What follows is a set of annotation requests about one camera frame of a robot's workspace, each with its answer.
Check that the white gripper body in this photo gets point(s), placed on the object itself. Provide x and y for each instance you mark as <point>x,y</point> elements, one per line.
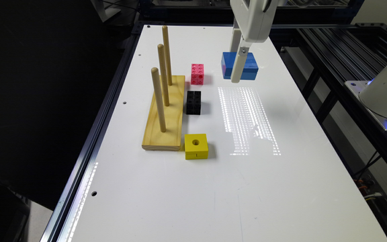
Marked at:
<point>254,18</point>

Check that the black aluminium table frame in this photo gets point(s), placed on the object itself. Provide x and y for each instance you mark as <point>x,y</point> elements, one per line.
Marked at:
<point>293,156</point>

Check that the wooden peg board base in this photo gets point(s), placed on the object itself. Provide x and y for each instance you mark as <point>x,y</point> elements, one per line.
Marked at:
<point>170,140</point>

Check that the blue block with hole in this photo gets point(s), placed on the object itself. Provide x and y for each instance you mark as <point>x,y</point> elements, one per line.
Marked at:
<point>250,68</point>

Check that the black interlocking cube block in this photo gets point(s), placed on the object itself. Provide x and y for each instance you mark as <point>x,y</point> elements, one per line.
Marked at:
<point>193,103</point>

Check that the front wooden peg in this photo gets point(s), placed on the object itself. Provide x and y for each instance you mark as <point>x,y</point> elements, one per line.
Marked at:
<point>158,98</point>

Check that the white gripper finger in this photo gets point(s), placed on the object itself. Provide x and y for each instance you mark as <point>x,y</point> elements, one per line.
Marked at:
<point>235,40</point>
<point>241,49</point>

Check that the pink interlocking cube block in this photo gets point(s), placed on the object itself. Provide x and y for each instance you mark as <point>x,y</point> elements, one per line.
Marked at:
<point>197,74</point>

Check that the yellow block with hole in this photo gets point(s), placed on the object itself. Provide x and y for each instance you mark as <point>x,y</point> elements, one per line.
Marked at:
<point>196,146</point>

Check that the wooden peg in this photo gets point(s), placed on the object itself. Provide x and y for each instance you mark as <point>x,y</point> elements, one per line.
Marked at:
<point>158,98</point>
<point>164,85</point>
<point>167,54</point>

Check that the middle wooden peg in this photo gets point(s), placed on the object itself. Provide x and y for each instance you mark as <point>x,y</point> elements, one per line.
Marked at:
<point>164,85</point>

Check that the rear wooden peg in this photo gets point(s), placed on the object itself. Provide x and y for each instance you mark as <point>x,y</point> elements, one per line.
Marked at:
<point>167,54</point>

